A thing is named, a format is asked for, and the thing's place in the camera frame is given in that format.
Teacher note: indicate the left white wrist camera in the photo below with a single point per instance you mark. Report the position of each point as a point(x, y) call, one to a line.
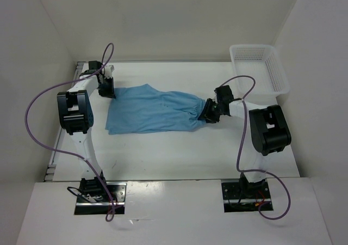
point(108, 71)

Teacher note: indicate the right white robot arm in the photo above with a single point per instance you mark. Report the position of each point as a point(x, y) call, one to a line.
point(265, 131)

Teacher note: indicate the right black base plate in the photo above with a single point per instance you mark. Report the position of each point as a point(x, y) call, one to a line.
point(237, 198)

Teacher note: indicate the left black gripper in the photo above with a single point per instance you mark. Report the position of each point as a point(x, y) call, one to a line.
point(110, 93)

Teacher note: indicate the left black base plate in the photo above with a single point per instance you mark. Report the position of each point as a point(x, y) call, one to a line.
point(101, 205)

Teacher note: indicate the white plastic basket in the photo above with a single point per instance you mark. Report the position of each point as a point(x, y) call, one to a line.
point(263, 64)

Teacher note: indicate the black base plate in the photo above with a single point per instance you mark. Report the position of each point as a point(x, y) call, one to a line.
point(237, 198)
point(101, 205)

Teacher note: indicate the light blue shorts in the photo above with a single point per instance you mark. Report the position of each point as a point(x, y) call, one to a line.
point(143, 109)

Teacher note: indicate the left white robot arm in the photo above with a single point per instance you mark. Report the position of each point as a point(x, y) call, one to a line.
point(76, 118)

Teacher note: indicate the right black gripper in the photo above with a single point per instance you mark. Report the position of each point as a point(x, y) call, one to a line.
point(206, 115)

